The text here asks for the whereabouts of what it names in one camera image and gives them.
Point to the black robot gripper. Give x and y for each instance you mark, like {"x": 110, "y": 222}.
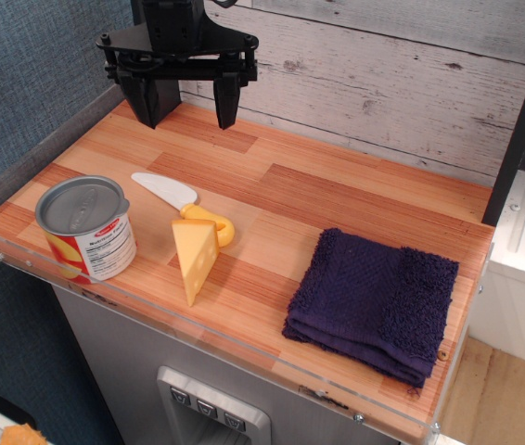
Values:
{"x": 178, "y": 41}

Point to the dark blue cloth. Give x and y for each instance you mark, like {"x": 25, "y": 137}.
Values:
{"x": 382, "y": 306}

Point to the white yellow toy knife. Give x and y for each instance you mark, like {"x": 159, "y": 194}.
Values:
{"x": 185, "y": 199}

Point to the yellow toy cheese wedge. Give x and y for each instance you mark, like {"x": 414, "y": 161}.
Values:
{"x": 197, "y": 250}

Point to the toy tin can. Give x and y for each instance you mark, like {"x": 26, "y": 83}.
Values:
{"x": 86, "y": 224}

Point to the clear acrylic table guard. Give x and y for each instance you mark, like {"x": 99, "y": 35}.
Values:
{"x": 280, "y": 190}

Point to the silver toy fridge cabinet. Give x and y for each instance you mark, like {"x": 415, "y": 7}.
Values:
{"x": 125, "y": 354}

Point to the silver dispenser button panel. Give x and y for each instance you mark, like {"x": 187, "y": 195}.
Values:
{"x": 200, "y": 414}

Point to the orange object bottom left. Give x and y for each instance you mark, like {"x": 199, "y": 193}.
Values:
{"x": 22, "y": 435}

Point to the black vertical post left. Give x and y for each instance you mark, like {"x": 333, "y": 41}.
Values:
{"x": 167, "y": 99}

